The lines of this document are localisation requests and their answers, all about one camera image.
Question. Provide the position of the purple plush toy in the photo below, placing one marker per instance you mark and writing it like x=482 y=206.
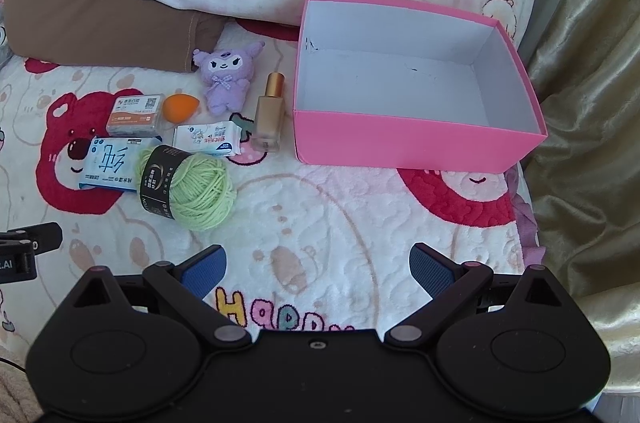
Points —
x=225 y=78

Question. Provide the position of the green yarn ball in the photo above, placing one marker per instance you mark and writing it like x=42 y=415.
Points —
x=200 y=188

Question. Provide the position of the bear printed blanket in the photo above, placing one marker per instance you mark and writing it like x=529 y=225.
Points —
x=325 y=213

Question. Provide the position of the pink cardboard box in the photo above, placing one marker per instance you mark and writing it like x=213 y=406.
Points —
x=400 y=138

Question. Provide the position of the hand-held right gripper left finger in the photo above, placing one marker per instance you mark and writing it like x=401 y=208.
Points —
x=205 y=273

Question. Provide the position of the gold curtain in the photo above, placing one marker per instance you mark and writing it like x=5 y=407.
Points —
x=585 y=103

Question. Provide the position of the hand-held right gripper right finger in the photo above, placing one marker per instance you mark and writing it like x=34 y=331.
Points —
x=432 y=270

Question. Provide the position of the clear floss pick box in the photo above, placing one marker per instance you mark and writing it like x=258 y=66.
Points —
x=132 y=115

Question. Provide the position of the orange makeup sponge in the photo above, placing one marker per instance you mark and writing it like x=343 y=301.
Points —
x=180 y=108

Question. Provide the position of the white wet wipes packet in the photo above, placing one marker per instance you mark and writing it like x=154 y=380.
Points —
x=205 y=138

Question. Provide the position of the blue tissue packet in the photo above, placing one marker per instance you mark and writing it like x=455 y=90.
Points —
x=107 y=163

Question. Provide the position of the beige foundation bottle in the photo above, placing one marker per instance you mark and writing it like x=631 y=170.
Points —
x=267 y=118

